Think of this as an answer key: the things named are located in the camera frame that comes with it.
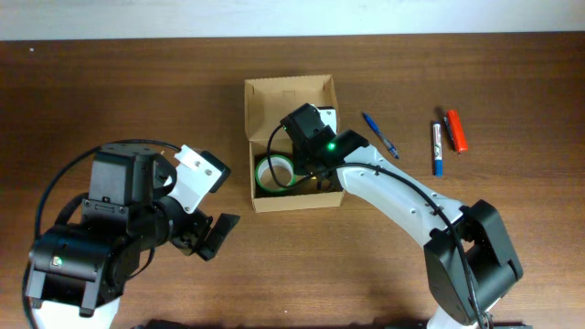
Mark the green tape roll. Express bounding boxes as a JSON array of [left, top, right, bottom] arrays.
[[255, 154, 296, 193]]

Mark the brown cardboard box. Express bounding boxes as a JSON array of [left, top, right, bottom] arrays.
[[244, 75, 344, 213]]

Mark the right black cable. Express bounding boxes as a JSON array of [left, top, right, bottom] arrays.
[[266, 122, 488, 329]]

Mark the black cable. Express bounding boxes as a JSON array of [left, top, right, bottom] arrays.
[[21, 138, 183, 329], [266, 122, 488, 329]]

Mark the blue ballpoint pen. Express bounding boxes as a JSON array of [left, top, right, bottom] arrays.
[[362, 112, 399, 159]]

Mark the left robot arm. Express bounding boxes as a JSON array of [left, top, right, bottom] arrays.
[[22, 139, 239, 328]]

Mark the blue white marker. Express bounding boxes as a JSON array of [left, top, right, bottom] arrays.
[[432, 122, 443, 176]]

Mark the left black cable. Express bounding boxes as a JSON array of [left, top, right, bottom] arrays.
[[21, 138, 183, 329]]

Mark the red utility knife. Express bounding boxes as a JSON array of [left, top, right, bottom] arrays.
[[444, 110, 468, 154]]

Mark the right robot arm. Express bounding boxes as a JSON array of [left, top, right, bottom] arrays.
[[279, 103, 523, 328]]

